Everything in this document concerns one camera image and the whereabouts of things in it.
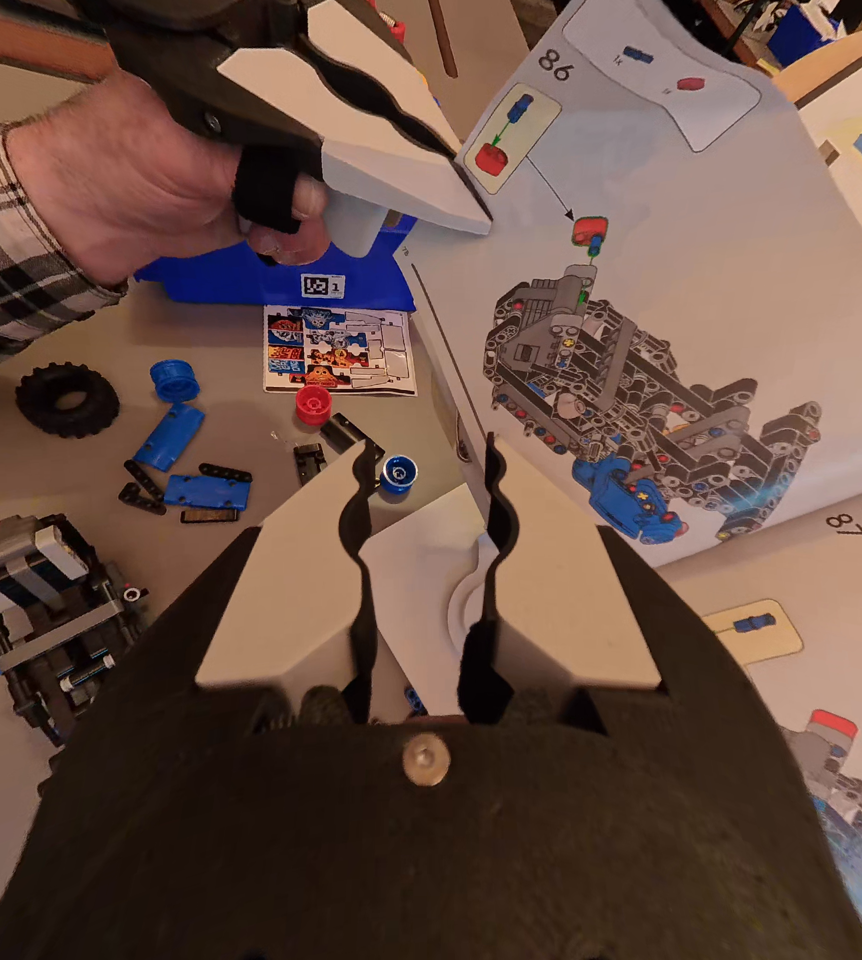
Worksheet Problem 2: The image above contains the toy brick vehicle chassis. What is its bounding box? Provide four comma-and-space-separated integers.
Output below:
0, 513, 150, 747

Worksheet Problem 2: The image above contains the wooden board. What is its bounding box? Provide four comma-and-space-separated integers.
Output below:
0, 11, 115, 82

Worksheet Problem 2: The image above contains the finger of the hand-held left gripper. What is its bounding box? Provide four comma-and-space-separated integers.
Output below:
217, 47, 493, 260
297, 0, 463, 159

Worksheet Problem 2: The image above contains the grey desk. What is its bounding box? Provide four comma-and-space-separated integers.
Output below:
0, 45, 574, 939

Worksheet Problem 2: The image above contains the blue wheel rim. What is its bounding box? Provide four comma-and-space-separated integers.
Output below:
380, 453, 419, 496
149, 360, 201, 402

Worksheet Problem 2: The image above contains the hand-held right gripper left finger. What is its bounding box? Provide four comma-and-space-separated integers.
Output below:
194, 439, 379, 723

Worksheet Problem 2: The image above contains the black rubber tyre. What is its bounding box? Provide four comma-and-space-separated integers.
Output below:
14, 362, 120, 438

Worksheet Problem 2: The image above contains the instruction booklet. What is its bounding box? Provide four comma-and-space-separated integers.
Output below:
393, 0, 862, 960

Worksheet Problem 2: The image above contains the blue storage bin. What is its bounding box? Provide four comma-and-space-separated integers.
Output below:
134, 212, 418, 310

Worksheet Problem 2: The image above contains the black cylinder brick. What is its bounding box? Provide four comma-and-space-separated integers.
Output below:
320, 412, 385, 459

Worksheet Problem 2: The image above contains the white stand base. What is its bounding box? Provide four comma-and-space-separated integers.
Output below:
359, 483, 492, 717

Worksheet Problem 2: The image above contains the sticker sheet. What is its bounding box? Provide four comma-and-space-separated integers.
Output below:
263, 303, 418, 396

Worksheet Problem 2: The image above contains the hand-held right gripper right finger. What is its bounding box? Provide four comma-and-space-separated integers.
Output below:
458, 432, 664, 725

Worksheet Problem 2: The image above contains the person's left hand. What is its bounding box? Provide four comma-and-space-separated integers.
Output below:
7, 71, 332, 285

